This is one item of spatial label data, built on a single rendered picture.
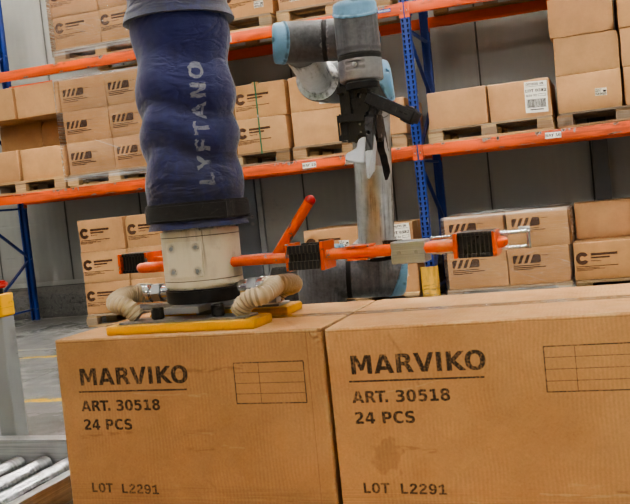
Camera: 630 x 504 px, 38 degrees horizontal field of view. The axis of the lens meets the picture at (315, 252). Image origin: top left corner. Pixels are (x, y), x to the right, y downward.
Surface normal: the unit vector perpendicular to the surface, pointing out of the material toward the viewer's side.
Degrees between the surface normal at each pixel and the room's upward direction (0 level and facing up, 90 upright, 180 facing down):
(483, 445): 90
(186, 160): 74
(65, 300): 90
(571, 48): 89
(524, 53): 90
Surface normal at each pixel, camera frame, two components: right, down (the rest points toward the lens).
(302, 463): -0.32, 0.08
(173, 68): 0.05, -0.18
